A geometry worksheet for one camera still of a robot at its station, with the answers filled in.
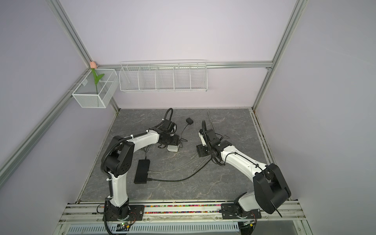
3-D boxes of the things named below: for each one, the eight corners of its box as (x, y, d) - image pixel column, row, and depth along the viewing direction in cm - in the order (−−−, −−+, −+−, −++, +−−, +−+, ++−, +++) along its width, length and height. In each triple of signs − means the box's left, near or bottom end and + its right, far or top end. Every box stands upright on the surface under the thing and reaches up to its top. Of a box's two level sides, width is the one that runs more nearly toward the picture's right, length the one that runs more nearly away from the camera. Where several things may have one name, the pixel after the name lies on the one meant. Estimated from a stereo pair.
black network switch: (135, 183, 85) (133, 182, 83) (140, 161, 94) (139, 159, 91) (146, 183, 85) (144, 182, 83) (150, 161, 94) (149, 159, 91)
